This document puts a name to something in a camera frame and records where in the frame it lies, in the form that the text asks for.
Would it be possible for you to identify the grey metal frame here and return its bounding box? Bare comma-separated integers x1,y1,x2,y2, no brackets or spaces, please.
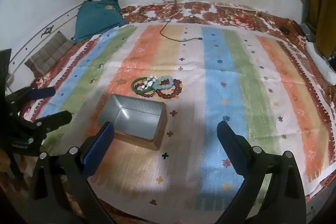
301,23,315,42

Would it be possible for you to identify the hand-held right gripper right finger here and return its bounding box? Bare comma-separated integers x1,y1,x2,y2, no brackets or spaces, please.
217,121,307,224

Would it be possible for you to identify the striped pastel mat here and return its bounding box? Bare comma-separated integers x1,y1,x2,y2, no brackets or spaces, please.
39,22,336,211

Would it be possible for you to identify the green jade bangle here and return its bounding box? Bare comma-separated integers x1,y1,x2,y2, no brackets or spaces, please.
131,77,157,95

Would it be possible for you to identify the teal pillow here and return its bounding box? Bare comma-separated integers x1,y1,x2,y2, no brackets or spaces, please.
73,0,128,43

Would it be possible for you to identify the light blue bead bracelet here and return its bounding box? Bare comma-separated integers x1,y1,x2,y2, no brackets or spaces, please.
152,74,175,91

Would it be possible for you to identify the black charging cable with plug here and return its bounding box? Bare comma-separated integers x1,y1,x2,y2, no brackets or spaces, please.
160,0,203,42

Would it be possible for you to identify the white bolster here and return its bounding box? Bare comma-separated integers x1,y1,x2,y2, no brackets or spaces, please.
306,42,336,85

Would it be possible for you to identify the brown striped cushion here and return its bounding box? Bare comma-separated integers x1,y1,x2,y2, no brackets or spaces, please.
24,31,75,77

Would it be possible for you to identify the white bead bracelet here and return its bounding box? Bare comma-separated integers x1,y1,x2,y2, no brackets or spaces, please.
140,76,158,90

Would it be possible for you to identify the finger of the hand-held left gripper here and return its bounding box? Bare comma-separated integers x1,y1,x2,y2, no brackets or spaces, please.
5,86,56,109
20,110,72,140

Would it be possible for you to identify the brown floral bedsheet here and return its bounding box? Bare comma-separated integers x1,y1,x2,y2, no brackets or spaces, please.
0,1,336,224

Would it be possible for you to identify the silver metal tin box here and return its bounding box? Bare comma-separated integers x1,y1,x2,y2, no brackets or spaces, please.
97,94,168,151

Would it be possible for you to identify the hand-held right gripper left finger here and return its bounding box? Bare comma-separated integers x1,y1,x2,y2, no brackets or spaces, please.
28,122,116,224

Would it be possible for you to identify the red bead bracelet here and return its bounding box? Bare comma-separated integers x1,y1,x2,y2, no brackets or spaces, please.
157,78,184,100

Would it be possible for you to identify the yellow curtain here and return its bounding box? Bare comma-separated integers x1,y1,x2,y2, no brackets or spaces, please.
301,0,336,58

